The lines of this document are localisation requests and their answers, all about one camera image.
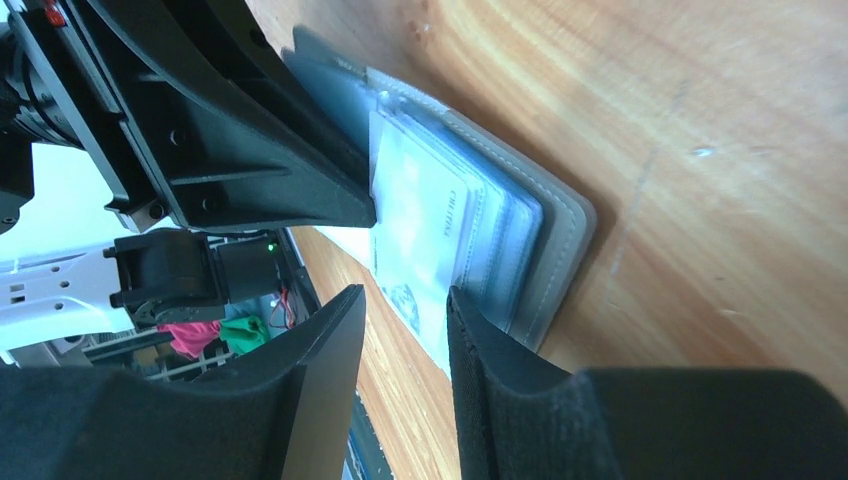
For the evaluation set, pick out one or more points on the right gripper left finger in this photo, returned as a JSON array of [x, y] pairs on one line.
[[282, 411]]

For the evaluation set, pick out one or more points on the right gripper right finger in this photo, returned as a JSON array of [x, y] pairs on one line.
[[518, 416]]

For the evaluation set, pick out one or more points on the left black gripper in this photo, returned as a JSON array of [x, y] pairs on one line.
[[223, 129]]

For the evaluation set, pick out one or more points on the white credit card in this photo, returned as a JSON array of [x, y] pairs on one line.
[[413, 248]]

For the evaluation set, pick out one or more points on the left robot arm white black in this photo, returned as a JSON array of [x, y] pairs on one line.
[[69, 296]]

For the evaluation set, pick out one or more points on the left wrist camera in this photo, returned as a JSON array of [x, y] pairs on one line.
[[171, 276]]

